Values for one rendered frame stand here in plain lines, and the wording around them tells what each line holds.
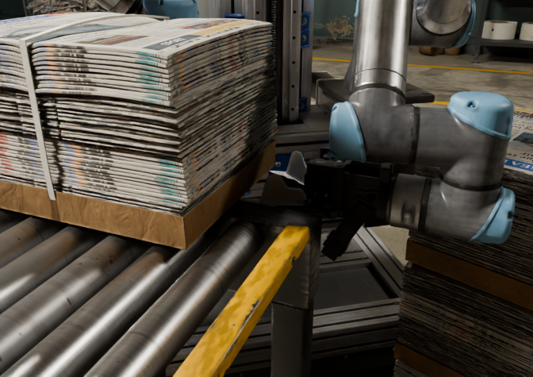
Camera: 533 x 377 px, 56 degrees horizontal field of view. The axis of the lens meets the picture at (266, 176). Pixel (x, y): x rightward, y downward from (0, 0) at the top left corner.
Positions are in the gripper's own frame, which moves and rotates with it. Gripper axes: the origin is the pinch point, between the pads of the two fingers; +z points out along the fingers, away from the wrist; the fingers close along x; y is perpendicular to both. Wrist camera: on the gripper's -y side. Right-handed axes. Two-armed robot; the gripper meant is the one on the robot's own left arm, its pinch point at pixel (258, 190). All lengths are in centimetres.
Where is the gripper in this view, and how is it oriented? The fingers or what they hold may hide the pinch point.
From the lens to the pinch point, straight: 77.5
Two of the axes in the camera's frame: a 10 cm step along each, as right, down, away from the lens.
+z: -9.3, -1.5, 3.4
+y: 0.0, -9.2, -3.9
